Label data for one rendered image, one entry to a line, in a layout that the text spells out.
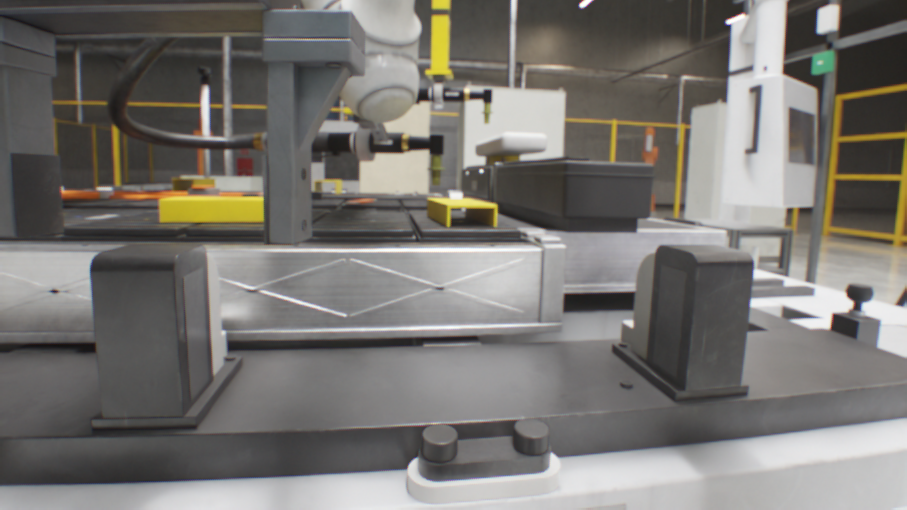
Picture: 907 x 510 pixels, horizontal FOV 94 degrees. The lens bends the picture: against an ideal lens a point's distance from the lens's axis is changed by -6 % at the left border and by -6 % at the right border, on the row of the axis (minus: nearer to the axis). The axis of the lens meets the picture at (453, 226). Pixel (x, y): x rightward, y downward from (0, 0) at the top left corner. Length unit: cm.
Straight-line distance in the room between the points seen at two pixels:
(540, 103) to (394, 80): 506
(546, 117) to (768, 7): 268
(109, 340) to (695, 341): 47
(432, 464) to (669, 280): 27
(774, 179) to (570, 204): 269
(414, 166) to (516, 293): 480
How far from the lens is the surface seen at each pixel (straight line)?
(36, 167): 29
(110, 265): 40
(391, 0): 57
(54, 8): 27
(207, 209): 68
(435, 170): 101
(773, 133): 336
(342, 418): 40
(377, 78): 56
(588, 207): 72
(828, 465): 54
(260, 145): 114
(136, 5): 24
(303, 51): 21
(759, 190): 336
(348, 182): 927
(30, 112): 30
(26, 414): 51
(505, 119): 544
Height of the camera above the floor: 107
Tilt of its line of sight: 6 degrees down
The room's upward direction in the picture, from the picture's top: 1 degrees clockwise
